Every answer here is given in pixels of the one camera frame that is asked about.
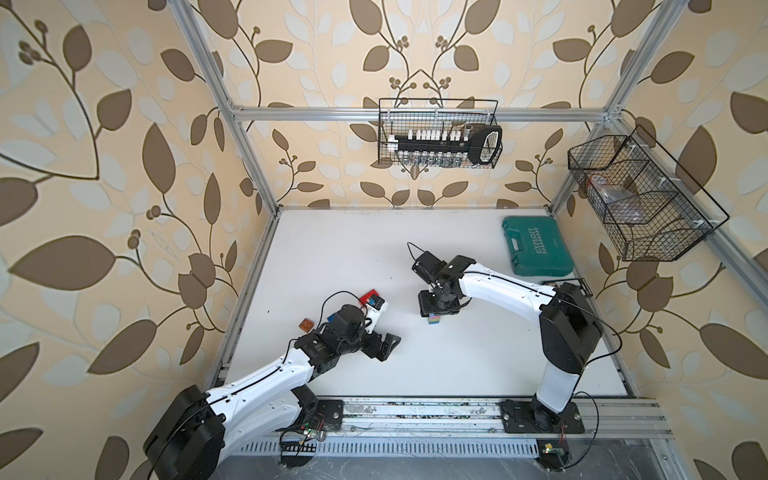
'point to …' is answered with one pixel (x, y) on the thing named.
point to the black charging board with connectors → (584, 287)
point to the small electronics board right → (553, 454)
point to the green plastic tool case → (537, 247)
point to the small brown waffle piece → (306, 325)
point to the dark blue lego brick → (434, 322)
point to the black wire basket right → (648, 206)
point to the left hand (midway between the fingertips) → (387, 330)
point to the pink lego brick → (435, 317)
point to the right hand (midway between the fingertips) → (430, 312)
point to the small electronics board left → (314, 431)
